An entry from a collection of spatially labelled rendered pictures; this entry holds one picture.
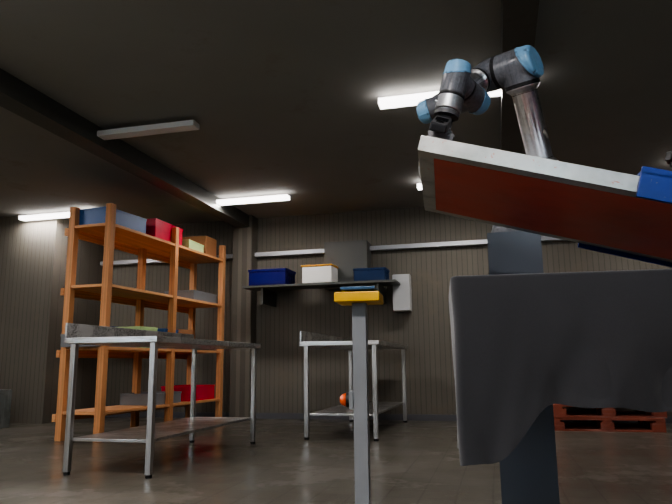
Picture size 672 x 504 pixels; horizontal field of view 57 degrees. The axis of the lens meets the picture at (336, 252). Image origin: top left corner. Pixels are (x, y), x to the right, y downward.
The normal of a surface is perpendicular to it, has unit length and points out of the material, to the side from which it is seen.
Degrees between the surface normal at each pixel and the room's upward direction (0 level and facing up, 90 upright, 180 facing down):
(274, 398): 90
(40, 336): 90
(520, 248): 90
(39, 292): 90
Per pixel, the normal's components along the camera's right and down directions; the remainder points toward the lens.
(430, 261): -0.25, -0.17
